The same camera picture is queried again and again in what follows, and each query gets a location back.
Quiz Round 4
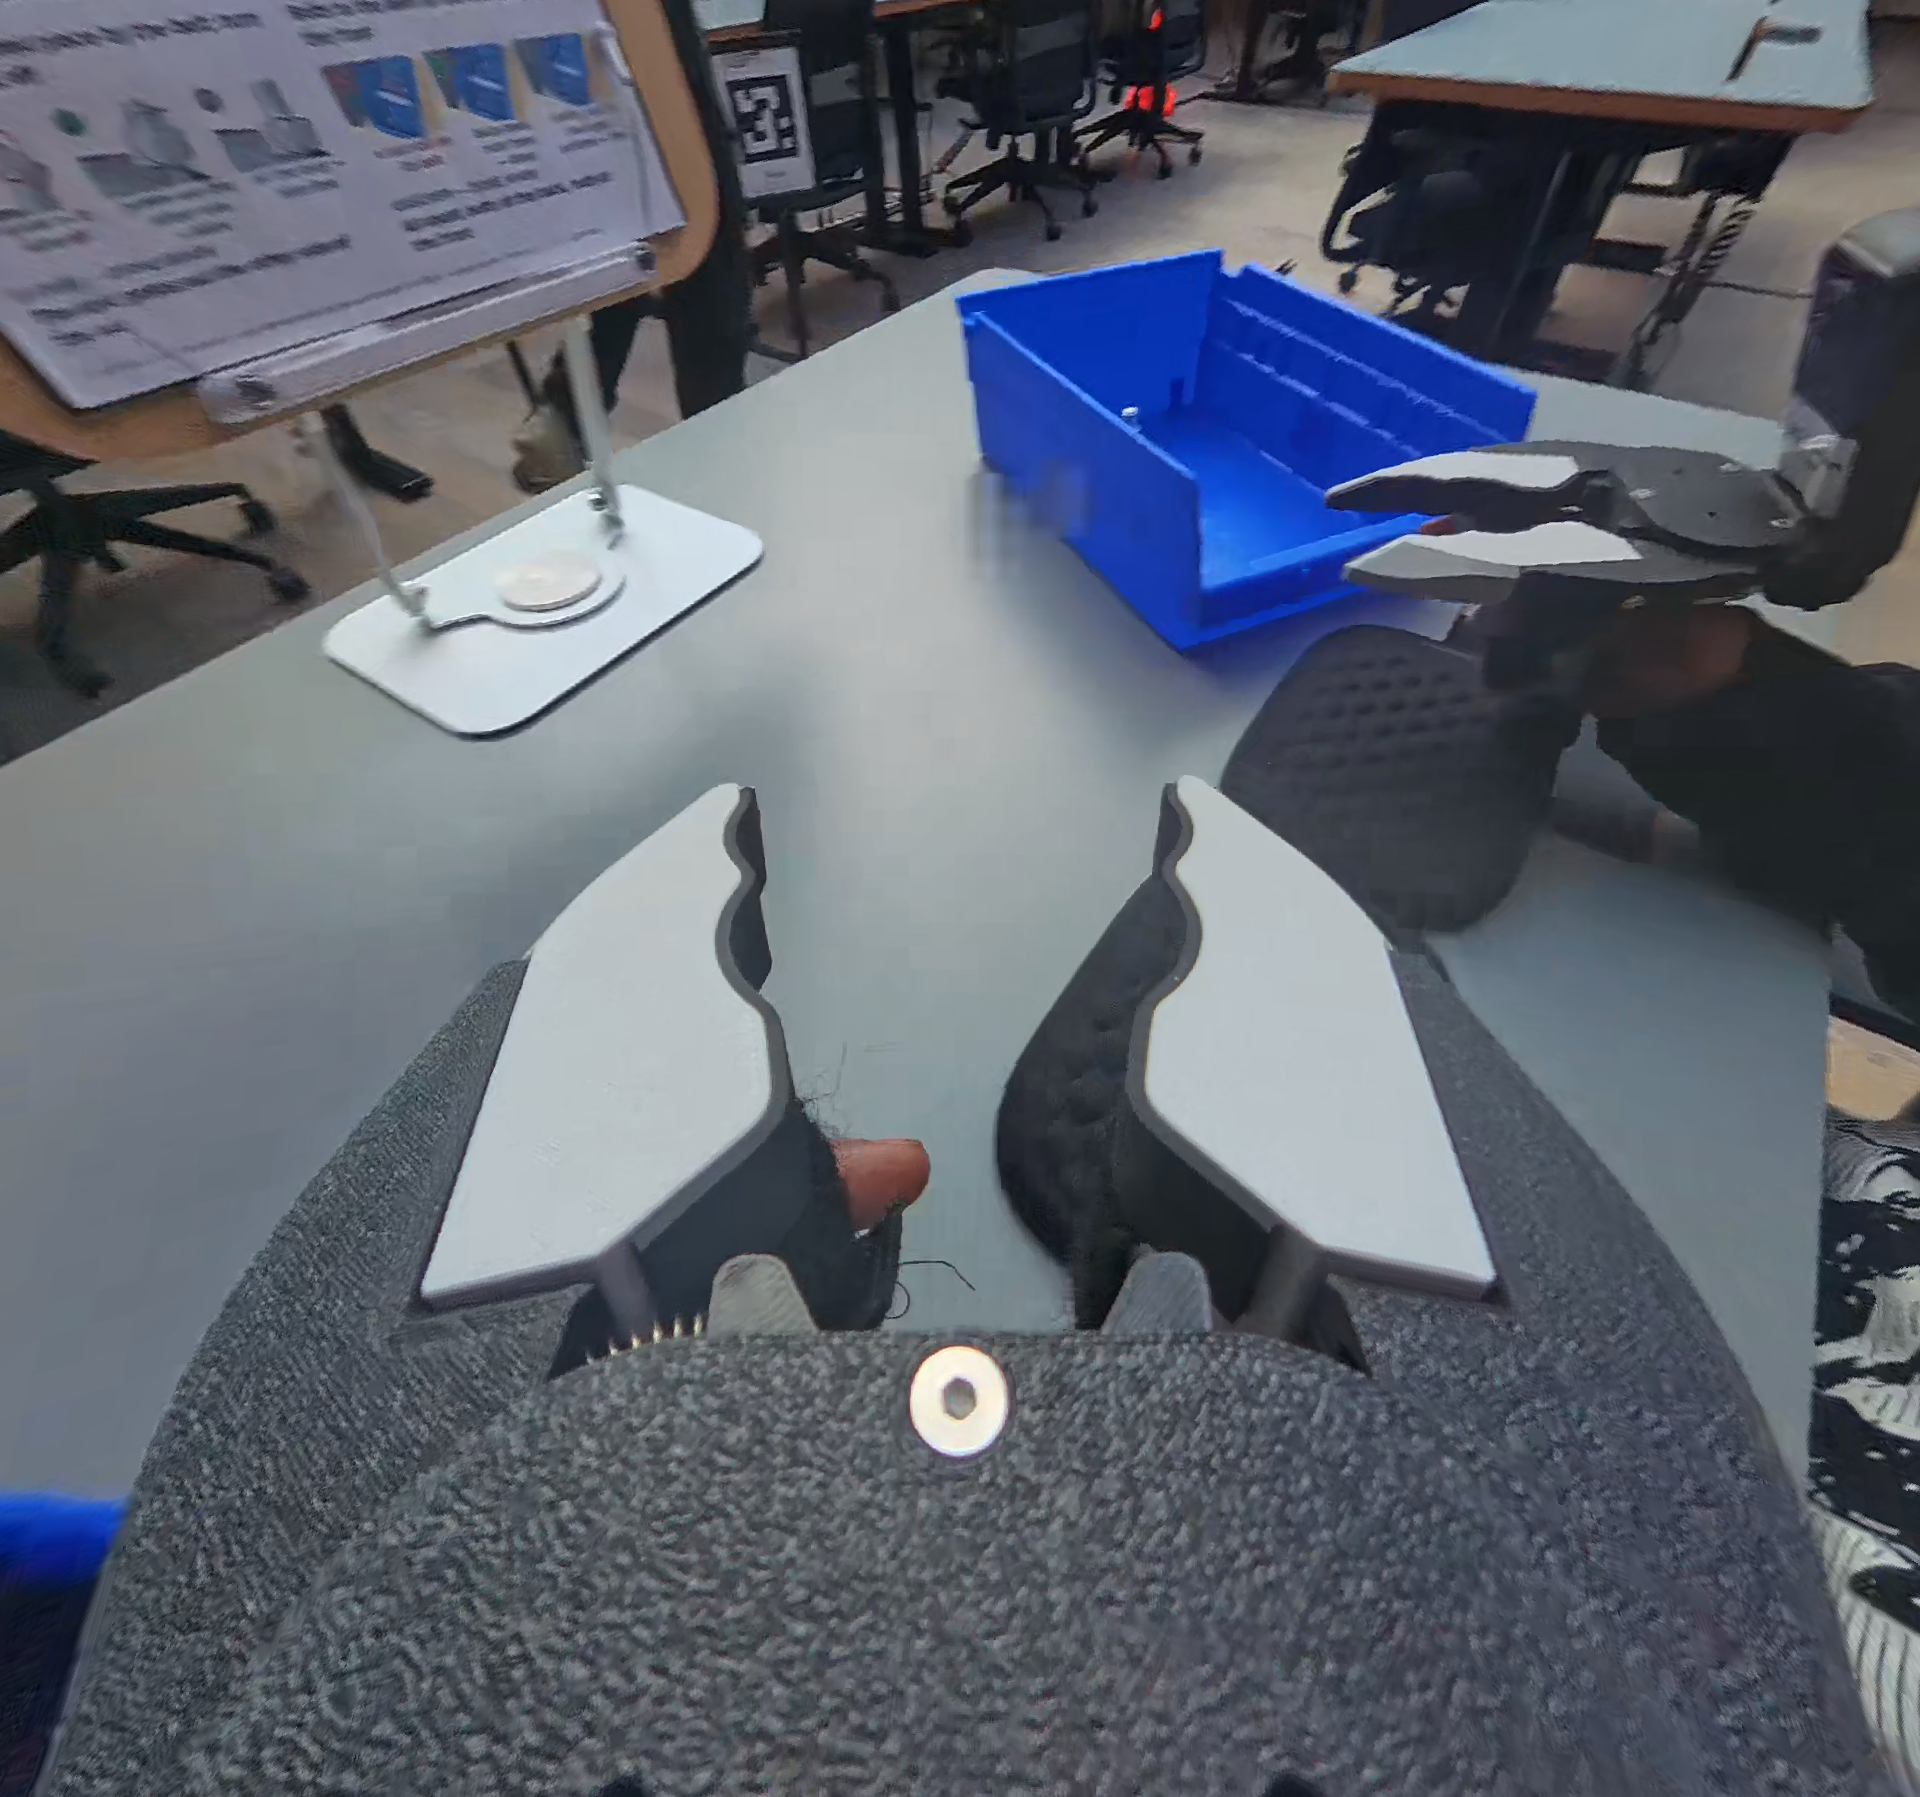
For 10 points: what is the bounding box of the person's right hand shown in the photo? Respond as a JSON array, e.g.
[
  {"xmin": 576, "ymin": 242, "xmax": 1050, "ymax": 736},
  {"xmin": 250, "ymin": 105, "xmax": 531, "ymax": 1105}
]
[{"xmin": 1575, "ymin": 600, "xmax": 1789, "ymax": 782}]

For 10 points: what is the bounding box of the printed marker sign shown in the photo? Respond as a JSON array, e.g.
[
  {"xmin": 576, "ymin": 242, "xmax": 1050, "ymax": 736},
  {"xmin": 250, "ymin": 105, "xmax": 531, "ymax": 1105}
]
[{"xmin": 704, "ymin": 27, "xmax": 901, "ymax": 328}]

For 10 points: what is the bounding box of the person's right forearm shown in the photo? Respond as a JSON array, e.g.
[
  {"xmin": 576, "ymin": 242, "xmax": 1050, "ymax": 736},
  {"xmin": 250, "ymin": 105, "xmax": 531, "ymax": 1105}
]
[{"xmin": 1590, "ymin": 619, "xmax": 1920, "ymax": 1003}]

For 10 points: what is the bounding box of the black honeycomb wrist pad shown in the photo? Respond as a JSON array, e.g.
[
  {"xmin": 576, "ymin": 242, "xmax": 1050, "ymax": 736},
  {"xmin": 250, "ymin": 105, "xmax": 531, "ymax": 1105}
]
[
  {"xmin": 1219, "ymin": 622, "xmax": 1583, "ymax": 937},
  {"xmin": 992, "ymin": 875, "xmax": 1200, "ymax": 1331}
]

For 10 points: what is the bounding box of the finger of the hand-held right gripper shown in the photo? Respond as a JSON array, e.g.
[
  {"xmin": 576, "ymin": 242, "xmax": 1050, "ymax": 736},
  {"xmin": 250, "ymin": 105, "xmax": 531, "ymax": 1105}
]
[
  {"xmin": 1337, "ymin": 519, "xmax": 1652, "ymax": 606},
  {"xmin": 1328, "ymin": 444, "xmax": 1592, "ymax": 527}
]

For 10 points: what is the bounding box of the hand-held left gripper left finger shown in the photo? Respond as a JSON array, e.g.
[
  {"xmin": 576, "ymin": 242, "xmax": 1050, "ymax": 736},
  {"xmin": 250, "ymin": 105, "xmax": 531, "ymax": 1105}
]
[{"xmin": 418, "ymin": 782, "xmax": 798, "ymax": 1308}]

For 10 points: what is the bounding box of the person's left hand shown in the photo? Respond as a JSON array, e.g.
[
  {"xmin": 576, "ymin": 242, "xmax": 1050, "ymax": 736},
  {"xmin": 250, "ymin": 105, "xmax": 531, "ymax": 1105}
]
[{"xmin": 778, "ymin": 1129, "xmax": 935, "ymax": 1329}]

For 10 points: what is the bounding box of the printed instruction sheet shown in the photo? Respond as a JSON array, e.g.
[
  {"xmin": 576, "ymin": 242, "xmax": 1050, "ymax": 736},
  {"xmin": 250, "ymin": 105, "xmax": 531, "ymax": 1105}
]
[{"xmin": 0, "ymin": 0, "xmax": 690, "ymax": 414}]

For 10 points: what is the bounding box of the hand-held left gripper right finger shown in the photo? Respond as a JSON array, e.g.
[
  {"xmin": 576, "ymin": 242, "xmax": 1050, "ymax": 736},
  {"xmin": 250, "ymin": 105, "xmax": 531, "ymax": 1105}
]
[{"xmin": 1122, "ymin": 775, "xmax": 1505, "ymax": 1305}]

